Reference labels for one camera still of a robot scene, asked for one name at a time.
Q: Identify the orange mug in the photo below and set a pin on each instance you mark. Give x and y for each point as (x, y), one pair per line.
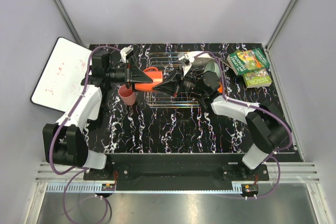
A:
(157, 77)

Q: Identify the upper green book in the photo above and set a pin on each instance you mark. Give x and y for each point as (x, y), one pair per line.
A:
(243, 62)

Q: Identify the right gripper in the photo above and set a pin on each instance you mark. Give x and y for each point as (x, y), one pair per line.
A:
(169, 85)

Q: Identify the white scalloped plate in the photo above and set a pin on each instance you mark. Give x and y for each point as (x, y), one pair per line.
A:
(199, 56)

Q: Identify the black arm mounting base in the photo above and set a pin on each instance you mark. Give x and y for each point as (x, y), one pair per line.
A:
(176, 172)

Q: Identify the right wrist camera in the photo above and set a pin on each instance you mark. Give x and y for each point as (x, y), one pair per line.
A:
(186, 59)

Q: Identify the white dry-erase board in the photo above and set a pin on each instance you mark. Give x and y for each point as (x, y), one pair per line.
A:
(60, 80)

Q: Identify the chrome wire dish rack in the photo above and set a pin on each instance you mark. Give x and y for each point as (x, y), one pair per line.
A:
(168, 62)

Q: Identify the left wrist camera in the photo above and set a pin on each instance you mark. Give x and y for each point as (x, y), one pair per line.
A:
(125, 53)

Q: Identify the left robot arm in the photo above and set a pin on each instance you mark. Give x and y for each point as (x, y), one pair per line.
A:
(64, 142)

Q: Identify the pink plastic cup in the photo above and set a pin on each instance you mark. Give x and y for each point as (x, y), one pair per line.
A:
(127, 95)

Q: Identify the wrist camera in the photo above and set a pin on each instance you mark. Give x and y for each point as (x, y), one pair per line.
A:
(186, 59)
(125, 53)

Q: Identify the pale green bowl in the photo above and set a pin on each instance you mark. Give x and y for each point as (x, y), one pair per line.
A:
(213, 67)

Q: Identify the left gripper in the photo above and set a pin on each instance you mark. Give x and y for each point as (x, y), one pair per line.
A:
(137, 75)

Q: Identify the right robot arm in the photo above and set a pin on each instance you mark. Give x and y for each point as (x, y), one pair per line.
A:
(267, 129)

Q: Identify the lower green book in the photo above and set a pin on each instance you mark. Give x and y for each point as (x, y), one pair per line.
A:
(257, 79)

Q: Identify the white and orange bowl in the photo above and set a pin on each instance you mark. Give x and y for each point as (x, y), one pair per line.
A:
(220, 89)

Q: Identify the green book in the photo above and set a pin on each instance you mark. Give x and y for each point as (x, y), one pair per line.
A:
(243, 62)
(257, 79)

